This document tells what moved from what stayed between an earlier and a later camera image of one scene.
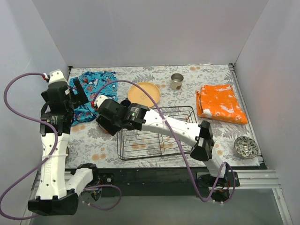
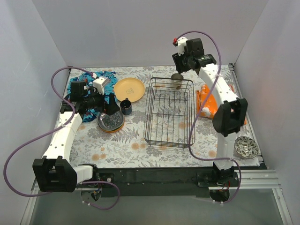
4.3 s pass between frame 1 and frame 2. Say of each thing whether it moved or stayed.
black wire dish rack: moved
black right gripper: moved
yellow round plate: moved
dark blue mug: stayed
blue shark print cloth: stayed
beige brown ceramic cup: stayed
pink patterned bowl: stayed
